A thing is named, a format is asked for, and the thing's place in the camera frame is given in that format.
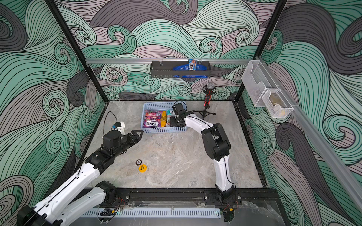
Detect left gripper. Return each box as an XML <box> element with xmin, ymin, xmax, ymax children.
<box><xmin>111</xmin><ymin>129</ymin><xmax>142</xmax><ymax>159</ymax></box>

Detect yellow candy bag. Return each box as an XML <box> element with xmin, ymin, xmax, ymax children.
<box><xmin>160</xmin><ymin>111</ymin><xmax>167</xmax><ymax>127</ymax></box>

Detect purple Fox's berries bag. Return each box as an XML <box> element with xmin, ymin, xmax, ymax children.
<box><xmin>143</xmin><ymin>110</ymin><xmax>162</xmax><ymax>128</ymax></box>

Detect teal candy bag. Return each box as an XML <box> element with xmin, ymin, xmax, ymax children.
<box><xmin>166</xmin><ymin>109</ymin><xmax>175</xmax><ymax>127</ymax></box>

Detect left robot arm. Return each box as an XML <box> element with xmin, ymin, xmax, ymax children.
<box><xmin>16</xmin><ymin>130</ymin><xmax>144</xmax><ymax>226</ymax></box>

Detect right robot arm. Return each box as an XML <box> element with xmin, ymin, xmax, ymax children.
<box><xmin>170</xmin><ymin>112</ymin><xmax>236</xmax><ymax>203</ymax></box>

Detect light blue plastic basket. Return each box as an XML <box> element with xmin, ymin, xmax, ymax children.
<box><xmin>141</xmin><ymin>101</ymin><xmax>188</xmax><ymax>133</ymax></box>

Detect yellow round sticker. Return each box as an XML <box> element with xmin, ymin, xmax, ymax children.
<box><xmin>139</xmin><ymin>164</ymin><xmax>147</xmax><ymax>173</ymax></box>

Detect red black mini tripod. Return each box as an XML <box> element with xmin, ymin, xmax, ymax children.
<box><xmin>192</xmin><ymin>82</ymin><xmax>217</xmax><ymax>119</ymax></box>

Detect blue packet on shelf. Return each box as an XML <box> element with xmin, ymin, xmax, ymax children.
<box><xmin>173</xmin><ymin>59</ymin><xmax>207</xmax><ymax>78</ymax></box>

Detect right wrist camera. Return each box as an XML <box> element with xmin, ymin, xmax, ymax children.
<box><xmin>173</xmin><ymin>103</ymin><xmax>186</xmax><ymax>115</ymax></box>

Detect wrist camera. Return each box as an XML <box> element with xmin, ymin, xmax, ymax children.
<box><xmin>173</xmin><ymin>103</ymin><xmax>186</xmax><ymax>115</ymax></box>
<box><xmin>112</xmin><ymin>122</ymin><xmax>125</xmax><ymax>135</ymax></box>

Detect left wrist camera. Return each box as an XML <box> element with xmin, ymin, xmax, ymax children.
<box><xmin>112</xmin><ymin>122</ymin><xmax>125</xmax><ymax>135</ymax></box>

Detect black wall shelf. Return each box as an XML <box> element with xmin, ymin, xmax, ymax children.
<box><xmin>150</xmin><ymin>59</ymin><xmax>211</xmax><ymax>79</ymax></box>

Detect white slotted cable duct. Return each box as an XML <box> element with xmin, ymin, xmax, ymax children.
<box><xmin>81</xmin><ymin>208</ymin><xmax>221</xmax><ymax>218</ymax></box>

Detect clear plastic wall bin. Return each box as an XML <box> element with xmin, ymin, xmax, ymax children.
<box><xmin>241</xmin><ymin>60</ymin><xmax>274</xmax><ymax>107</ymax></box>

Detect aluminium rail back wall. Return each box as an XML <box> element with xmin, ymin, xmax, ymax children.
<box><xmin>85</xmin><ymin>57</ymin><xmax>251</xmax><ymax>65</ymax></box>

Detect aluminium rail wall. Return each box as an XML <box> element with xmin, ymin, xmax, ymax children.
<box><xmin>255</xmin><ymin>56</ymin><xmax>362</xmax><ymax>210</ymax></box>
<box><xmin>85</xmin><ymin>57</ymin><xmax>251</xmax><ymax>65</ymax></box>

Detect small clear wall bin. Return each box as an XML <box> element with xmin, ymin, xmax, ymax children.
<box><xmin>262</xmin><ymin>88</ymin><xmax>293</xmax><ymax>119</ymax></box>

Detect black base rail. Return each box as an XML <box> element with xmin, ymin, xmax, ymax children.
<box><xmin>116</xmin><ymin>188</ymin><xmax>279</xmax><ymax>206</ymax></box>

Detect aluminium rail right wall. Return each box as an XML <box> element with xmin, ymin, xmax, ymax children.
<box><xmin>255</xmin><ymin>56</ymin><xmax>362</xmax><ymax>210</ymax></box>

